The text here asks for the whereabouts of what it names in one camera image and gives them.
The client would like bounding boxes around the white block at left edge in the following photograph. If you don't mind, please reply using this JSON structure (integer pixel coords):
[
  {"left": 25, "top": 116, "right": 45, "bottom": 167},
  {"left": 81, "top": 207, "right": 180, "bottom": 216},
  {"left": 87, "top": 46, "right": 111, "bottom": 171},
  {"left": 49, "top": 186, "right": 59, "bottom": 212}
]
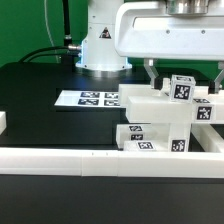
[{"left": 0, "top": 111, "right": 7, "bottom": 135}]

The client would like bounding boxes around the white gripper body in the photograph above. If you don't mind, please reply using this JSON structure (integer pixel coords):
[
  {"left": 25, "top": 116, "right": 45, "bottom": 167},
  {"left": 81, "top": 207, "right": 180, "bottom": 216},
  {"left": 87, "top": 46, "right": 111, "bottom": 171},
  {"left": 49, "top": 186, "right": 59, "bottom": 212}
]
[{"left": 114, "top": 0, "right": 224, "bottom": 61}]

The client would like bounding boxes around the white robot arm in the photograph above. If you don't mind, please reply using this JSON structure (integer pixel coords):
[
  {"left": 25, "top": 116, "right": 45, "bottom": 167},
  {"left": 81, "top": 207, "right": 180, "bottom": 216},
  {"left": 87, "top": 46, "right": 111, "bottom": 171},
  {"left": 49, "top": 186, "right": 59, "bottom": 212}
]
[{"left": 77, "top": 0, "right": 224, "bottom": 93}]

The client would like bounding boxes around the white chair seat part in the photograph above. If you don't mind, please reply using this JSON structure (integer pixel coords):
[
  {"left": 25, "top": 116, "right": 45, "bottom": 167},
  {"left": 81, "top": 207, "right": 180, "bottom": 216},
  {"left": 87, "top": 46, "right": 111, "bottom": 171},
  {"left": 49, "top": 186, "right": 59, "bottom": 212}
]
[{"left": 153, "top": 77, "right": 193, "bottom": 153}]

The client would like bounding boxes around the black cable bundle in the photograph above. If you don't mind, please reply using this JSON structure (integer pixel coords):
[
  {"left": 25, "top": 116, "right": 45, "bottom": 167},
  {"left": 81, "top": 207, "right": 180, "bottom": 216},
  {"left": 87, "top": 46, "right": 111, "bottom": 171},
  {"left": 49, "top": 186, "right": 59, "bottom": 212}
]
[{"left": 19, "top": 0, "right": 83, "bottom": 64}]

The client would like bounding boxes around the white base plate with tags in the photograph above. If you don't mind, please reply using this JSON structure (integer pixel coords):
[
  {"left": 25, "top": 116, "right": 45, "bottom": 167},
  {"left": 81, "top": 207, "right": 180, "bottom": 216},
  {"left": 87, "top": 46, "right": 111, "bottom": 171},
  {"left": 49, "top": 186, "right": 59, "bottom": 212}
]
[{"left": 55, "top": 90, "right": 119, "bottom": 108}]

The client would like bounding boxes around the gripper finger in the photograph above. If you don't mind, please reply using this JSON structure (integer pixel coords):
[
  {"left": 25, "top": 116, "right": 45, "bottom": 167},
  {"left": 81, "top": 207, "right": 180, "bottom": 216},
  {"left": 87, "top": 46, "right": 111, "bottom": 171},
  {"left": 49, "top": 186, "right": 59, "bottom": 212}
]
[
  {"left": 144, "top": 58, "right": 162, "bottom": 89},
  {"left": 208, "top": 61, "right": 224, "bottom": 94}
]

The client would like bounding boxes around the white U-shaped fence frame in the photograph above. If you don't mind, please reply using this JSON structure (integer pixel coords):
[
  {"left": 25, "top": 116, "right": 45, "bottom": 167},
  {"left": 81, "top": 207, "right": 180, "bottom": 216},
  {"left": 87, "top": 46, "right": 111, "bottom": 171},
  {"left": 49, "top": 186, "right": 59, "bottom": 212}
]
[{"left": 0, "top": 125, "right": 224, "bottom": 178}]

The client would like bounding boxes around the white chair back part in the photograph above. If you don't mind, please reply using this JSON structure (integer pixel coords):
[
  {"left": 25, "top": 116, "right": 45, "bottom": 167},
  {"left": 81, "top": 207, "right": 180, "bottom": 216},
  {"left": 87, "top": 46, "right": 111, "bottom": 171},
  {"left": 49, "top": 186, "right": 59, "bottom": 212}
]
[{"left": 119, "top": 84, "right": 224, "bottom": 124}]

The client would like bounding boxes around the white tagged cube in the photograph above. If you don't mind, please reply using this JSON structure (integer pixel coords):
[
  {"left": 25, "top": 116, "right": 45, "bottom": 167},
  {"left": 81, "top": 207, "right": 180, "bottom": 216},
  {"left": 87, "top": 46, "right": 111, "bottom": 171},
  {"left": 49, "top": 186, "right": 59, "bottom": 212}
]
[{"left": 170, "top": 75, "right": 196, "bottom": 103}]

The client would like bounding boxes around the thin white cable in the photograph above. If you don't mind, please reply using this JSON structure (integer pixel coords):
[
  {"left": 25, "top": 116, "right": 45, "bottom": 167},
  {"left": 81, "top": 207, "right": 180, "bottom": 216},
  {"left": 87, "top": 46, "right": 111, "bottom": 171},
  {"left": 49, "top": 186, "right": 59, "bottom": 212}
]
[{"left": 43, "top": 0, "right": 62, "bottom": 64}]

